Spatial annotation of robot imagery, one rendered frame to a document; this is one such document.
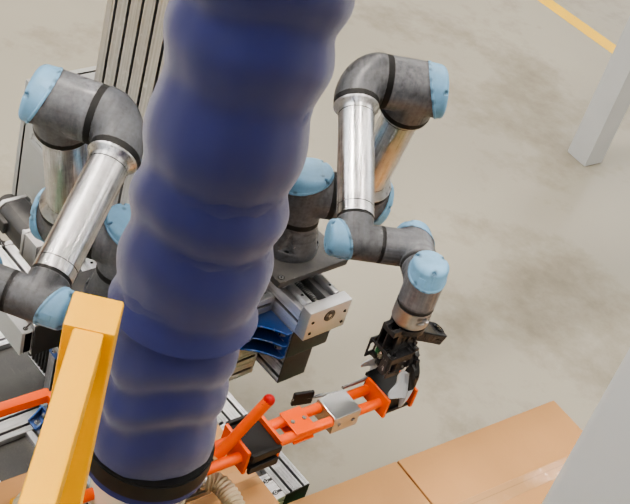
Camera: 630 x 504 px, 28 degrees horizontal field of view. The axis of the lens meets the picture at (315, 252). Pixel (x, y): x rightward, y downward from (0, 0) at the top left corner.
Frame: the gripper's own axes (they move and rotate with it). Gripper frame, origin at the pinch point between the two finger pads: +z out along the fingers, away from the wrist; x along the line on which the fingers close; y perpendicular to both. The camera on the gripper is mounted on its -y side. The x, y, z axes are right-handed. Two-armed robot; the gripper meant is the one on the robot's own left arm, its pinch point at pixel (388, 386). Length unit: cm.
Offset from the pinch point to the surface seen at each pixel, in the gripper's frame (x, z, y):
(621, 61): -152, 64, -284
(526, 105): -194, 117, -291
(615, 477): 95, -134, 113
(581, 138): -154, 106, -284
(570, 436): -2, 62, -93
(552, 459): 2, 62, -82
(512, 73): -219, 117, -305
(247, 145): 11, -84, 65
